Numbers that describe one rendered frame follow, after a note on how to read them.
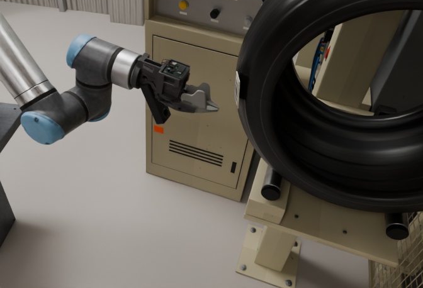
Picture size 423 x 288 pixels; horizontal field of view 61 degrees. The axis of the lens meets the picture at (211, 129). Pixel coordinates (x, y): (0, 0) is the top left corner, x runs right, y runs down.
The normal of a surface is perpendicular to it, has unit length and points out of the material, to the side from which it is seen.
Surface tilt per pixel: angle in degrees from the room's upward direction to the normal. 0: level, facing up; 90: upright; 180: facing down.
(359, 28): 90
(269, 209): 90
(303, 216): 0
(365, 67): 90
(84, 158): 0
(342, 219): 0
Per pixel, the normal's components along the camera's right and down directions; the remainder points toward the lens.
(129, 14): -0.04, 0.65
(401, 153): -0.43, -0.78
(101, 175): 0.11, -0.76
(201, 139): -0.29, 0.59
